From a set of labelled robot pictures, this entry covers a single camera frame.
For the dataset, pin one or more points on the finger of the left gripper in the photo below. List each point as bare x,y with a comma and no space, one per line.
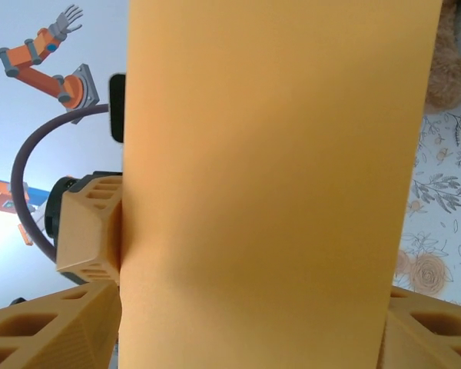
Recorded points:
80,230

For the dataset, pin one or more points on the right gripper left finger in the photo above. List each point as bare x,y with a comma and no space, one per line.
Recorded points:
61,338

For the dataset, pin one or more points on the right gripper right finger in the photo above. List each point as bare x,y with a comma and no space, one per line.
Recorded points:
415,346

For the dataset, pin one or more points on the orange cloth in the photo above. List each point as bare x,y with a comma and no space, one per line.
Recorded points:
272,173

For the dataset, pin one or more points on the orange arm sticker grey base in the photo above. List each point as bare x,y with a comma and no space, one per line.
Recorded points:
42,80

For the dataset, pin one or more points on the floral tablecloth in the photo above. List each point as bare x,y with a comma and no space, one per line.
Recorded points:
445,192

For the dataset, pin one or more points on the brown teddy bear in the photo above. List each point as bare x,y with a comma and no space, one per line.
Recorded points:
445,77

